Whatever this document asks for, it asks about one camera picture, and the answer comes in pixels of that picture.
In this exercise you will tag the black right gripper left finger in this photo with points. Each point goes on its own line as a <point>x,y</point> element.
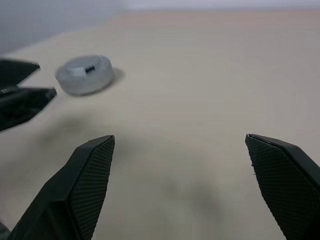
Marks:
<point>80,190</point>

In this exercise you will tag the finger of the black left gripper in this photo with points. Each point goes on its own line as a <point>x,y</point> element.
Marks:
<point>22,105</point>
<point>15,72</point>

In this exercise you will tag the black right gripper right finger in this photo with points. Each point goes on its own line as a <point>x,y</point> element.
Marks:
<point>287,185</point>

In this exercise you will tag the translucent grey motor lid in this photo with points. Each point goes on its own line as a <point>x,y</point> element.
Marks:
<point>85,75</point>

